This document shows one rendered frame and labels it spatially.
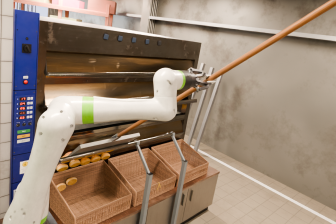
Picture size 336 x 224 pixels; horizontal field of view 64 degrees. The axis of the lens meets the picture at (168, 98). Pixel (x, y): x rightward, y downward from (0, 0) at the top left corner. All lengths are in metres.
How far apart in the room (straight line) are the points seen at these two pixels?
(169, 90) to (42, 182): 0.60
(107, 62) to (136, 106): 1.40
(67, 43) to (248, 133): 3.82
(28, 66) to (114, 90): 0.83
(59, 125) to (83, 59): 1.46
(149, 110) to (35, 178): 0.49
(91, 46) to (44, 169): 1.50
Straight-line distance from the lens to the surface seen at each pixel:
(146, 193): 2.53
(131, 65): 2.67
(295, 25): 1.29
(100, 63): 2.47
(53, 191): 2.54
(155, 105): 1.16
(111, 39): 2.50
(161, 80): 1.16
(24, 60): 2.16
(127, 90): 2.72
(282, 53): 4.91
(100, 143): 2.10
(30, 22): 2.15
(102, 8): 7.53
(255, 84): 5.10
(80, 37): 2.34
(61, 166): 2.46
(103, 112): 1.14
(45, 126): 1.00
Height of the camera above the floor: 2.16
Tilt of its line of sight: 13 degrees down
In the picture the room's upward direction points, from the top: 9 degrees clockwise
